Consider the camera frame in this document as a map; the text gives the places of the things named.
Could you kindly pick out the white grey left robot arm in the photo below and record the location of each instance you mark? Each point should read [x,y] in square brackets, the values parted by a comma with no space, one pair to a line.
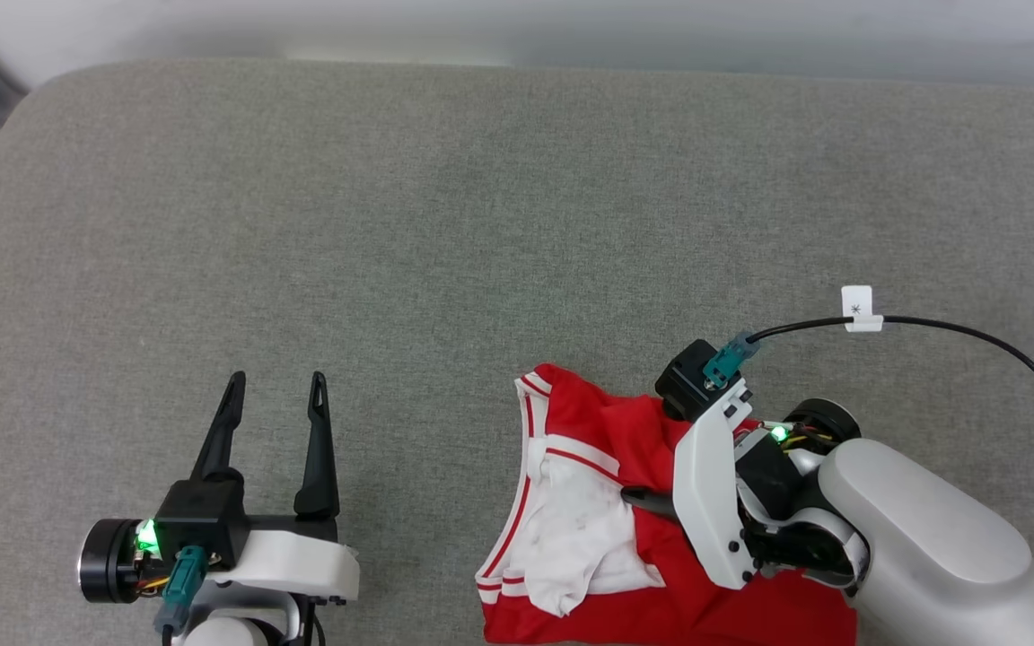
[230,632]

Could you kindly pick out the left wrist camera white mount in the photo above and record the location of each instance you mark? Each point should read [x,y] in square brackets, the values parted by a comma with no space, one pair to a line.
[203,511]

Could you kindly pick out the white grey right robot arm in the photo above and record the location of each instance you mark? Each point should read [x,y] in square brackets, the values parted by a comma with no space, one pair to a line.
[930,556]

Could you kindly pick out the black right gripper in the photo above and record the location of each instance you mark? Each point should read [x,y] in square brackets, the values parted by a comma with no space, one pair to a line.
[777,493]

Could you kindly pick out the red and white garment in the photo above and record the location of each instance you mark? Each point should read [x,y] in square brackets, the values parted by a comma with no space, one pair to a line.
[607,422]

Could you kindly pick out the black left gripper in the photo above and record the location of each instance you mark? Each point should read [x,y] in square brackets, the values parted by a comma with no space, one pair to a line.
[109,561]

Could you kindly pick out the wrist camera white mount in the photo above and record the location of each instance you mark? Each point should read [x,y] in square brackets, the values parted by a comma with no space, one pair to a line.
[203,511]
[705,484]

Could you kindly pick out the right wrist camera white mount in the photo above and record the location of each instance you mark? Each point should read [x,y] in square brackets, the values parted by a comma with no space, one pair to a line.
[705,484]

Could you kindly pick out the grey fabric sofa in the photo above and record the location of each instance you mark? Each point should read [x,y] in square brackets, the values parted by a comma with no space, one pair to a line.
[391,269]

